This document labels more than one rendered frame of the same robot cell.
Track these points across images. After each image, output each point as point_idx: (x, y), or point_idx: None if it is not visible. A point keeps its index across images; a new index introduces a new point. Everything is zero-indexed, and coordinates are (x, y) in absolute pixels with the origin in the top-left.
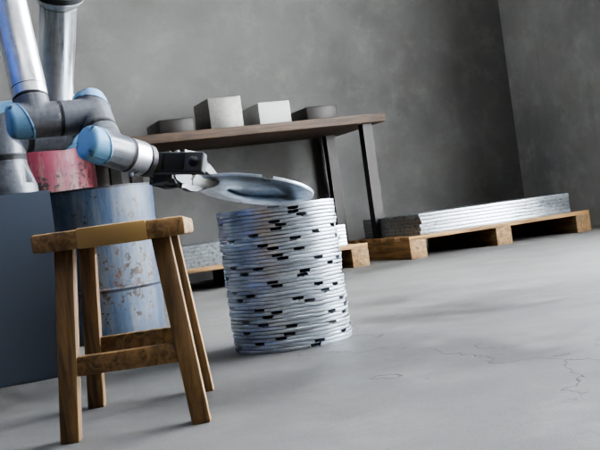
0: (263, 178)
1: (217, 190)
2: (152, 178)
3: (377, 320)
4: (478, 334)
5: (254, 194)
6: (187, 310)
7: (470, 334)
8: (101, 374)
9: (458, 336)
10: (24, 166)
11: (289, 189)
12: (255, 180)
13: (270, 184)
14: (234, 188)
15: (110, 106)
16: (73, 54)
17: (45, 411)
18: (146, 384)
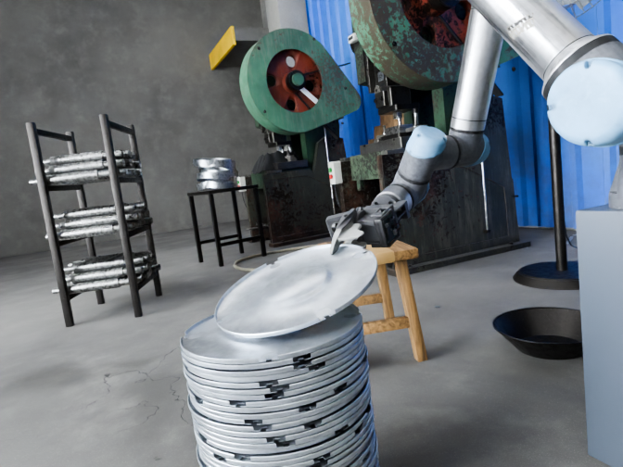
0: (276, 261)
1: (346, 273)
2: (397, 230)
3: None
4: (120, 449)
5: (298, 296)
6: None
7: (123, 453)
8: (410, 337)
9: (135, 450)
10: (620, 167)
11: (248, 291)
12: (286, 264)
13: (271, 274)
14: (321, 277)
15: (406, 149)
16: (499, 29)
17: (460, 358)
18: (417, 392)
